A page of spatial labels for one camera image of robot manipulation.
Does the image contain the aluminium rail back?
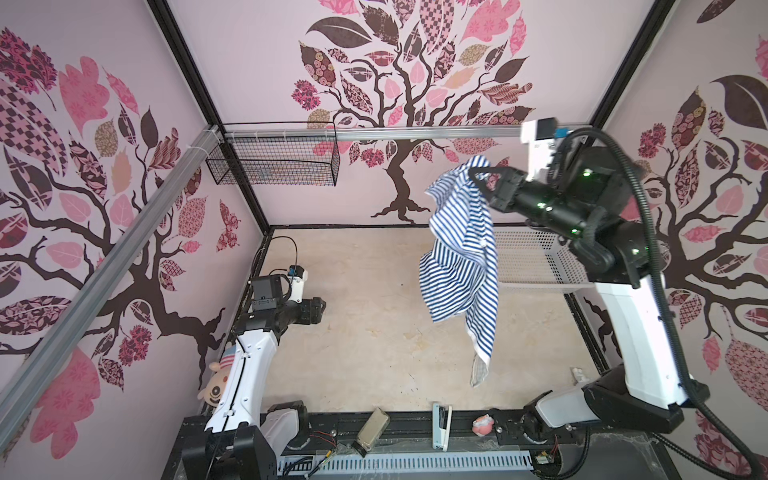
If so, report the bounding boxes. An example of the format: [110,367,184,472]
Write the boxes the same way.
[225,118,585,141]

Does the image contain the aluminium rail left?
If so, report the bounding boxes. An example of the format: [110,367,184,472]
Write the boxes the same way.
[1,125,221,447]

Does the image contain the pink white small toy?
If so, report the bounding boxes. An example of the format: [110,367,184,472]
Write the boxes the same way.
[472,414,495,437]

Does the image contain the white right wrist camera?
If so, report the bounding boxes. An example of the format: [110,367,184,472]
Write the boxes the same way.
[520,117,569,182]

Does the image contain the small white figurine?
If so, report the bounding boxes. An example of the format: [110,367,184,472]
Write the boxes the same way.
[570,367,590,385]

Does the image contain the black corner frame post left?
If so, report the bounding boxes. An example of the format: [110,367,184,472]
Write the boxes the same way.
[146,0,272,235]

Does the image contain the black wire basket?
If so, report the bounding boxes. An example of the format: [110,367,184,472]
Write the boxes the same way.
[206,120,341,187]

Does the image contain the black corner frame post right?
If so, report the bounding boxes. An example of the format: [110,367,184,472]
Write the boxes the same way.
[589,0,678,128]

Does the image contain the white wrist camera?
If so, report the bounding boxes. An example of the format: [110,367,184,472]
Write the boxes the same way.
[287,264,308,303]
[520,117,569,182]

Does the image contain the white slotted cable duct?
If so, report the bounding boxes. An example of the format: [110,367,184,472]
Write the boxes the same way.
[277,451,533,478]

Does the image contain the black left camera cable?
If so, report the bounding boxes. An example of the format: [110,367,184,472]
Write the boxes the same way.
[251,235,299,283]

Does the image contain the blue white striped tank top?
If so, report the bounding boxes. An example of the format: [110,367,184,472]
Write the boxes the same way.
[419,155,499,387]

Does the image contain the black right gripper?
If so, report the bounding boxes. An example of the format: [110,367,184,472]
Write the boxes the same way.
[465,168,584,248]

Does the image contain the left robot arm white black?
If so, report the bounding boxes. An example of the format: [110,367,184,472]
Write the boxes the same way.
[180,297,326,479]

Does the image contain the white plastic laundry basket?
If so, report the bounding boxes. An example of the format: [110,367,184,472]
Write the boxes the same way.
[494,226,592,293]

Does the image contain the aluminium rail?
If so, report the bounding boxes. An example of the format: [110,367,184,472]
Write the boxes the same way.
[1,125,221,447]
[225,118,585,141]

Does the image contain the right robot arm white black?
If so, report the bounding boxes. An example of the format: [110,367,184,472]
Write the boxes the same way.
[468,147,692,441]

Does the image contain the black corner frame post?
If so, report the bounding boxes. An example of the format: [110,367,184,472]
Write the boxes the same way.
[589,0,678,128]
[146,0,272,235]

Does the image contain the cartoon doll head toy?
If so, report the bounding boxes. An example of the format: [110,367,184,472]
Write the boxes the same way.
[197,346,236,408]

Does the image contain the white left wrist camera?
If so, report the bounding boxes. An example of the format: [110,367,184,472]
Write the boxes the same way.
[287,264,308,303]

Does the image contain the tan rectangular box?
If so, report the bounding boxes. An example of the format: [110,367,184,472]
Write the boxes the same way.
[351,408,390,457]

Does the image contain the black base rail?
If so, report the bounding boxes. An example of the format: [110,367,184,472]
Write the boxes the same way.
[161,407,682,480]

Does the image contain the white stapler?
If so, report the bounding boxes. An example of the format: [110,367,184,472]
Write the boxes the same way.
[432,403,453,452]

